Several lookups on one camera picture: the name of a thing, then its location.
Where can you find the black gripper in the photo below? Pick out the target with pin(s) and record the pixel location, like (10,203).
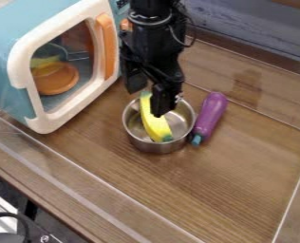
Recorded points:
(153,42)

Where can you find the yellow toy banana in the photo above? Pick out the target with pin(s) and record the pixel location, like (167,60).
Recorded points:
(155,126)

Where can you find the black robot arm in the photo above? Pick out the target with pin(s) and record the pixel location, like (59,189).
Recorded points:
(158,7)

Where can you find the silver metal pot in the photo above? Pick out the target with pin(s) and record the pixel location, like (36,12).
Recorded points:
(179,119)

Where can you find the purple toy eggplant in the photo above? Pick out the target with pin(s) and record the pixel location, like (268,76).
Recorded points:
(211,110)

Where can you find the orange plate in microwave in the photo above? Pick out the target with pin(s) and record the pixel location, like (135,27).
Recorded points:
(55,78)

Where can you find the blue white toy microwave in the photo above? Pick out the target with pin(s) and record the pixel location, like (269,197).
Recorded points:
(46,31)

